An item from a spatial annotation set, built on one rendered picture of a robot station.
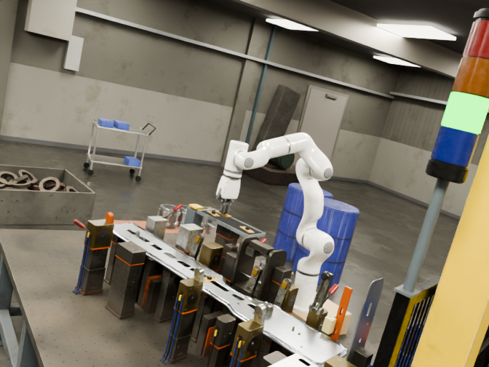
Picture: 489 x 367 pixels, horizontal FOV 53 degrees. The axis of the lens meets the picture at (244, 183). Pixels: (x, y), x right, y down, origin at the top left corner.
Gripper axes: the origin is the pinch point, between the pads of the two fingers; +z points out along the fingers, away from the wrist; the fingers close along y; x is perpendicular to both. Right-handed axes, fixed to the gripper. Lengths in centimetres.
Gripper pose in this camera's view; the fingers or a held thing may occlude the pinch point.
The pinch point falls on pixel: (224, 208)
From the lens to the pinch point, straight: 226.8
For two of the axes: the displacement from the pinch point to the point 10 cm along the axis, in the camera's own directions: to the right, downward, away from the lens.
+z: -2.3, 9.6, 1.7
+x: 6.4, 2.8, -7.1
